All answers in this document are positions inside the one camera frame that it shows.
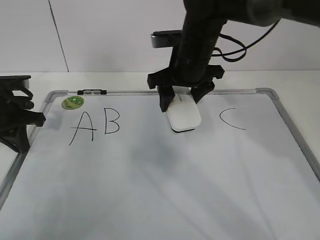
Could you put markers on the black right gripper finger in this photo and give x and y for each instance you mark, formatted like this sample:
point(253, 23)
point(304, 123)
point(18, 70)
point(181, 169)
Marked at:
point(166, 96)
point(200, 91)

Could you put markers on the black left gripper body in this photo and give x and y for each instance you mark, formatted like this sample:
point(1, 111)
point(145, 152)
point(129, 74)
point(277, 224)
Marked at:
point(16, 110)

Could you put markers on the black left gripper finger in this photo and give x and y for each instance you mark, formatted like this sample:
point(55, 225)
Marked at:
point(16, 139)

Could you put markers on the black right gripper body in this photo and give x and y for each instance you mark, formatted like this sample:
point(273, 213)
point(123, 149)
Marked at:
point(186, 72)

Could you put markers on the white whiteboard eraser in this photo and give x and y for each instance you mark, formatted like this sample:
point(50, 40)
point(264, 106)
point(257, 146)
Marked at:
point(182, 113)

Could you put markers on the round green magnet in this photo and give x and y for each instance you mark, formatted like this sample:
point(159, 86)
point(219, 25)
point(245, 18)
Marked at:
point(73, 102)

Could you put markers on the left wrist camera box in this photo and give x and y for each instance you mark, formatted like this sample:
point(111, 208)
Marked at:
point(14, 82)

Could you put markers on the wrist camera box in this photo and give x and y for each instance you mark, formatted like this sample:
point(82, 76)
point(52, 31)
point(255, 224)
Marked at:
point(14, 82)
point(165, 39)

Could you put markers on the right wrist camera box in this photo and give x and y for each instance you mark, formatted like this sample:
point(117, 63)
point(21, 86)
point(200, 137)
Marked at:
point(165, 39)

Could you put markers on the white board with silver frame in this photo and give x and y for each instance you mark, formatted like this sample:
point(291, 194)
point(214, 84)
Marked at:
point(113, 169)

